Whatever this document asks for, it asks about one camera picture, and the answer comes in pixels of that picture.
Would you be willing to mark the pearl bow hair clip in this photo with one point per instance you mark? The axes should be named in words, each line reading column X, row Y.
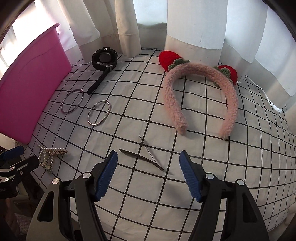
column 47, row 155

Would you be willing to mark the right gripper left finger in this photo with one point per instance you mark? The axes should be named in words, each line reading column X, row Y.
column 67, row 209

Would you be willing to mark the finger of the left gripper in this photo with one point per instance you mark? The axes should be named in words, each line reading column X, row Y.
column 6, row 155

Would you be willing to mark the white curtain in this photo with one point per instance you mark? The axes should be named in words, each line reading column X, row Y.
column 247, row 35

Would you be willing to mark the small silver bangle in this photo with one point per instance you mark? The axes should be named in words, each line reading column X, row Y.
column 98, row 113

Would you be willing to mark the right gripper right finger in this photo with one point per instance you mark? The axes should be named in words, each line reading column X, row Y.
column 242, row 221

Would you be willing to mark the large silver bangle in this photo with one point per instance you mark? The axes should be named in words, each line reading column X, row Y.
column 72, row 101

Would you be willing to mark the black digital wristwatch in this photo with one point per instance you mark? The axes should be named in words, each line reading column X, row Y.
column 105, row 60

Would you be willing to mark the pink plastic tub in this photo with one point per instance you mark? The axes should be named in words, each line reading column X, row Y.
column 29, row 83

